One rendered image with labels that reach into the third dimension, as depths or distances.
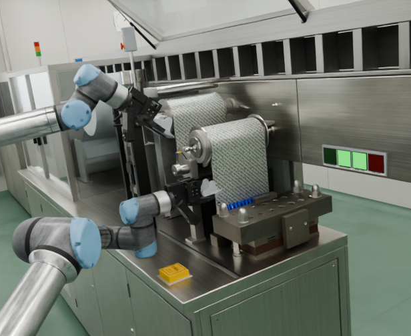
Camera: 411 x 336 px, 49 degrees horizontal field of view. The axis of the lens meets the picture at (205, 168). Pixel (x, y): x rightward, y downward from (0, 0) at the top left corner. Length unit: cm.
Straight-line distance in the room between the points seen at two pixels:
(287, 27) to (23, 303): 118
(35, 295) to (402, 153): 101
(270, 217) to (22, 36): 589
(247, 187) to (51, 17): 578
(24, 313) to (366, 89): 107
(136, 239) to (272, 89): 74
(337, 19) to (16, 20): 590
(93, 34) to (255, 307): 618
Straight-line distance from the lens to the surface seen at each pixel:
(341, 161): 152
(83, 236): 106
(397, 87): 136
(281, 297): 152
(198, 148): 154
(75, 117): 125
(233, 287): 138
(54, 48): 707
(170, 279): 140
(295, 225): 153
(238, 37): 186
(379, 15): 139
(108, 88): 140
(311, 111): 158
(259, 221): 145
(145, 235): 143
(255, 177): 165
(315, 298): 164
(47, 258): 105
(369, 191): 463
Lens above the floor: 154
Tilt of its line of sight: 13 degrees down
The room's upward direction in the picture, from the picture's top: 7 degrees counter-clockwise
